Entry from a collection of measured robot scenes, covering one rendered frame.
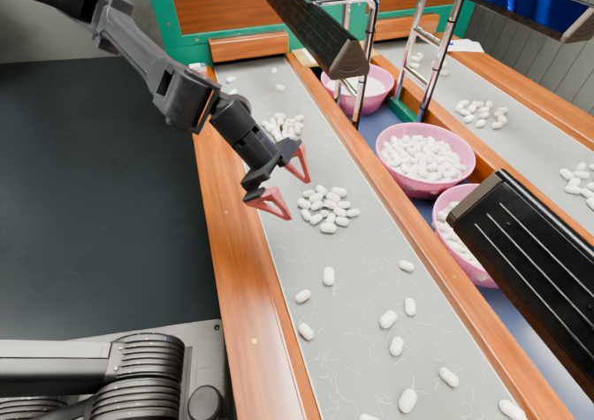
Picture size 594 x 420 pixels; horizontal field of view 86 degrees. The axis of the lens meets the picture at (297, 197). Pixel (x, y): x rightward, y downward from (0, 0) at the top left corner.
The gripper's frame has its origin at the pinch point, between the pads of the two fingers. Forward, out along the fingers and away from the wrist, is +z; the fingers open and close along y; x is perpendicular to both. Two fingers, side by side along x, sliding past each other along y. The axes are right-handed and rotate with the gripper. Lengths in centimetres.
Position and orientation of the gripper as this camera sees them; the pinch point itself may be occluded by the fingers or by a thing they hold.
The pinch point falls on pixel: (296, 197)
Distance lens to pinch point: 57.1
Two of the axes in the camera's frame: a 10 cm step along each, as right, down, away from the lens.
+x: 7.2, -2.3, -6.6
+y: -3.6, 6.8, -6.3
